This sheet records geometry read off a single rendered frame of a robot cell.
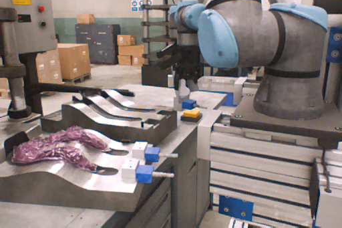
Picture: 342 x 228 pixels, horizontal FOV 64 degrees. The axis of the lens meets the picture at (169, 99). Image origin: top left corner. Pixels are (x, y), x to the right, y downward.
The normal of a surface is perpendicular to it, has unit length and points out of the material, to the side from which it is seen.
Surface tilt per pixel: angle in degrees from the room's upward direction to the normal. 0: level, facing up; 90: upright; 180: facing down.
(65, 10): 90
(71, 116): 90
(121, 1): 90
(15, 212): 0
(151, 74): 90
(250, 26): 70
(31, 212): 0
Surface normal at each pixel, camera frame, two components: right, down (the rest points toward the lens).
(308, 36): 0.16, 0.23
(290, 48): 0.18, 0.52
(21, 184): -0.12, 0.28
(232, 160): -0.39, 0.26
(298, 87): -0.11, -0.03
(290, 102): -0.33, -0.04
